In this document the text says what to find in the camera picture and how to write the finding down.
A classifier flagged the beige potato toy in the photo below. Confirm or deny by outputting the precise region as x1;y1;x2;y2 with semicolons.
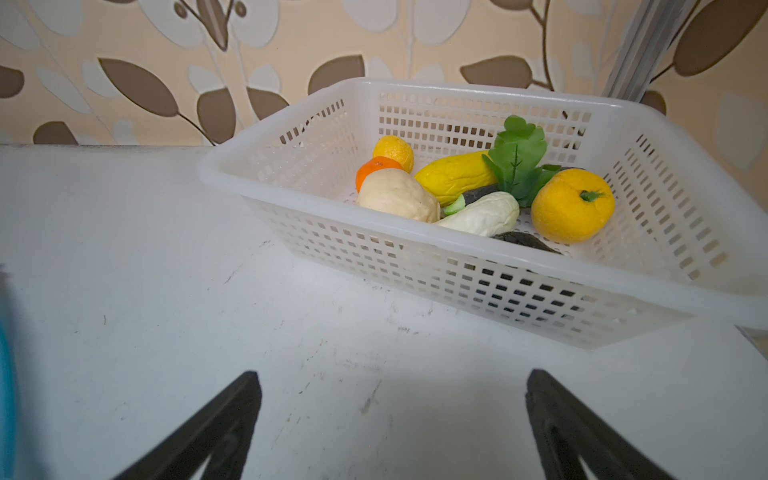
357;168;441;223

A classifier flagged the white plastic perforated basket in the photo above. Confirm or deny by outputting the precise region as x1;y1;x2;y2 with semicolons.
199;78;767;349

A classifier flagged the dark eggplant toy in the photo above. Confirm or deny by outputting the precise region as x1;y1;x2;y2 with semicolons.
492;231;561;255

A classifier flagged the yellow corn toy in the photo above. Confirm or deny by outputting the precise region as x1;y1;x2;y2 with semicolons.
415;151;497;207

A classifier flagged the yellow orange with green stem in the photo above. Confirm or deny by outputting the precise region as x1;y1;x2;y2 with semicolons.
531;169;616;245

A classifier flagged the white radish with green leaves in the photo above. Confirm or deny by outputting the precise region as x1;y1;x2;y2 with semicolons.
437;115;561;237

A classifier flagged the aluminium frame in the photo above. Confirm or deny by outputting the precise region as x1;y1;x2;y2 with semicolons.
602;0;699;101

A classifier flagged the clear zip bag blue zipper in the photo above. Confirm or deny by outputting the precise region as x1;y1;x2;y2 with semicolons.
0;269;19;480

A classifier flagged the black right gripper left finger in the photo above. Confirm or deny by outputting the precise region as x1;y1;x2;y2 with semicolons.
117;371;262;479

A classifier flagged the small yellow lemon toy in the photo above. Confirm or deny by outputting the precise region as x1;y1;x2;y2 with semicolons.
373;136;414;173

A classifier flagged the orange toy fruit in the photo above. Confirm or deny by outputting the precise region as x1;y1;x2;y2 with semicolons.
355;156;402;192

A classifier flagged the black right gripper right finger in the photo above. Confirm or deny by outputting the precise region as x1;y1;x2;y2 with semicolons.
525;369;671;479

